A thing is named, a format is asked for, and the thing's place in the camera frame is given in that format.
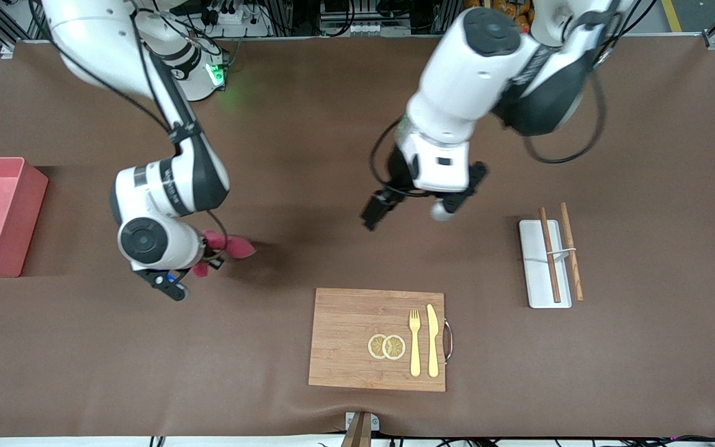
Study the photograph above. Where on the white rectangular tray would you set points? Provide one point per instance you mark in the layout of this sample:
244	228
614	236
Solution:
534	279

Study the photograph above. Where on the white socket strip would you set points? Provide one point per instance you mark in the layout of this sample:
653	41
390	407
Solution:
370	28

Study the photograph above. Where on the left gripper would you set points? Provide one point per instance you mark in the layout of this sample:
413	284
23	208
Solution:
396	176

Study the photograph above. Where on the yellow knife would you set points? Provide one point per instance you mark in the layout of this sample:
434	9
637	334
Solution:
432	335

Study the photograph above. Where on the brown mounting bar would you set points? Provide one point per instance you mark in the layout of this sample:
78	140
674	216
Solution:
357	434

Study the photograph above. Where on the wooden cutting board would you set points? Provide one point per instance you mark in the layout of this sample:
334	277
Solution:
345	335

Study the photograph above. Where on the white power strip with plugs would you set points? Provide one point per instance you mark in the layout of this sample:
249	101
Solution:
236	17

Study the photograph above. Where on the yellow fork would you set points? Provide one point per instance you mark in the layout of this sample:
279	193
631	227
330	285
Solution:
415	354

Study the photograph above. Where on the lemon slice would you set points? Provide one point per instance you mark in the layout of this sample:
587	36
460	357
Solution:
395	347
375	346

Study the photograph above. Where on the thin white chopstick band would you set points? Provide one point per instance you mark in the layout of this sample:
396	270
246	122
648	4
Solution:
565	251

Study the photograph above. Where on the orange packaged goods pile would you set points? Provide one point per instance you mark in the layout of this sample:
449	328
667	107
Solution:
512	5

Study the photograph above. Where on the red microfibre cloth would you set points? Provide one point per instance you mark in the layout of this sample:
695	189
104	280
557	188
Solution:
236	247

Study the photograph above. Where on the metal table edge bracket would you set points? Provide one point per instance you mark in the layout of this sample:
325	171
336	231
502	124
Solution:
351	421

